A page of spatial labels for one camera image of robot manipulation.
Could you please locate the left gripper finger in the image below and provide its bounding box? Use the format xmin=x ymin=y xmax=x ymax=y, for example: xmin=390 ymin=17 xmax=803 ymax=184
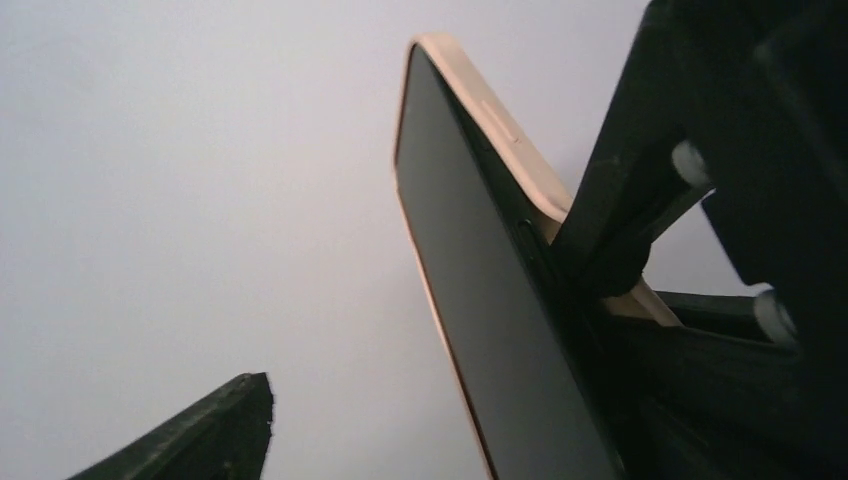
xmin=73 ymin=372 xmax=274 ymax=480

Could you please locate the pink phone case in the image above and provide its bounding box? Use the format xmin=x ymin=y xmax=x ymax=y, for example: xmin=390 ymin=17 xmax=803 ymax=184
xmin=430 ymin=32 xmax=664 ymax=479

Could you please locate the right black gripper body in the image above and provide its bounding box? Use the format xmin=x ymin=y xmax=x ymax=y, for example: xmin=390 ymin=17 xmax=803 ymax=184
xmin=645 ymin=1 xmax=847 ymax=371

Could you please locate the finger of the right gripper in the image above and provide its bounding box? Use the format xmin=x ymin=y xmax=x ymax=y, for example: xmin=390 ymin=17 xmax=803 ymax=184
xmin=601 ymin=291 xmax=847 ymax=479
xmin=553 ymin=13 xmax=696 ymax=298

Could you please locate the phone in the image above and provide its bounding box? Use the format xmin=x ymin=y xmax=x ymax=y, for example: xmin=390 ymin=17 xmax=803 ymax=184
xmin=393 ymin=33 xmax=626 ymax=479

